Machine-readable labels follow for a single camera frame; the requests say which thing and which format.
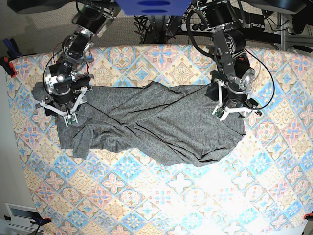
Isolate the red clamp bottom left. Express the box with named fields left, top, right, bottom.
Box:
left=30, top=218, right=51, bottom=227

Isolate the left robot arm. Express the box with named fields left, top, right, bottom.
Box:
left=186, top=0, right=262, bottom=121

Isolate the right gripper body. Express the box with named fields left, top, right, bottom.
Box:
left=38, top=62, right=91, bottom=127

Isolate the patterned tablecloth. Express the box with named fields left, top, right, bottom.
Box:
left=6, top=48, right=313, bottom=235

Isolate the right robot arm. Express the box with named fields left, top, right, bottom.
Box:
left=36, top=0, right=121, bottom=127

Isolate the red clamp bottom right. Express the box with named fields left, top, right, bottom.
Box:
left=303, top=212, right=313, bottom=221

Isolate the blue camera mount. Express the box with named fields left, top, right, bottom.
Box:
left=116, top=0, right=192, bottom=16

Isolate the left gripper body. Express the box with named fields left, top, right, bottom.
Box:
left=210, top=69, right=262, bottom=121

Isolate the power strip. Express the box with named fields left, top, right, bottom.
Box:
left=180, top=23, right=234, bottom=36

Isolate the red black clamp left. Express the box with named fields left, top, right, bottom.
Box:
left=0, top=38, right=20, bottom=77

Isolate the grey t-shirt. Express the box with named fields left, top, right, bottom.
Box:
left=32, top=81, right=246, bottom=168

